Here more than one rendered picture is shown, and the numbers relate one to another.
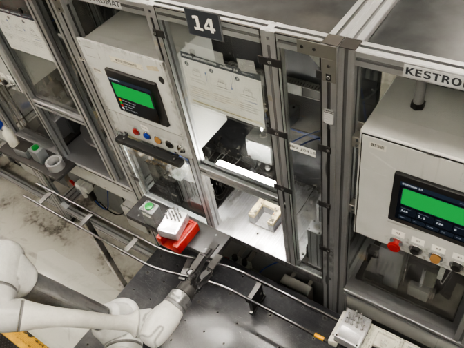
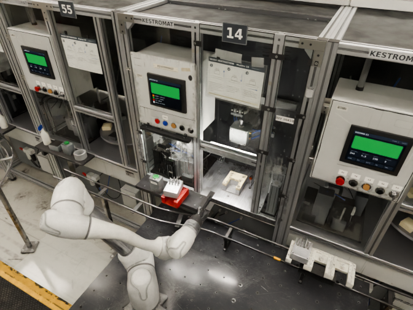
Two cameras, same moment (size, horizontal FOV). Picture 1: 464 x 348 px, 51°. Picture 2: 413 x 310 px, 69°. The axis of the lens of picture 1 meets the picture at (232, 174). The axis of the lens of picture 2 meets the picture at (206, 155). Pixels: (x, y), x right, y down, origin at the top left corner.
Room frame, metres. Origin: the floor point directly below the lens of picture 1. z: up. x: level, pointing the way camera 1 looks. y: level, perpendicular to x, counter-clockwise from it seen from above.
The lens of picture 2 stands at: (-0.11, 0.50, 2.39)
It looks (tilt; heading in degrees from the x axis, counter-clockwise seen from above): 37 degrees down; 344
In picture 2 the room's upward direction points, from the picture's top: 1 degrees clockwise
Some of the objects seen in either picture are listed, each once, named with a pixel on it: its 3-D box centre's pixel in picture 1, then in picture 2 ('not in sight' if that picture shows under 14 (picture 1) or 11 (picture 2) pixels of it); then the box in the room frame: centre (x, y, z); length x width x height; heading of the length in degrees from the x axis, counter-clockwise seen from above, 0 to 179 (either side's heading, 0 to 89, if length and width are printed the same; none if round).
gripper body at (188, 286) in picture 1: (190, 285); (198, 218); (0.97, 0.24, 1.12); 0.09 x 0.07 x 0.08; 137
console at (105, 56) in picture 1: (155, 83); (174, 89); (1.60, 0.22, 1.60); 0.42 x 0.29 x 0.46; 48
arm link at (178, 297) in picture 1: (178, 301); (191, 227); (0.92, 0.29, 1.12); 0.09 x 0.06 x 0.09; 47
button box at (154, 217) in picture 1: (153, 213); (157, 182); (1.49, 0.40, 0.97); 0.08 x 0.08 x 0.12; 48
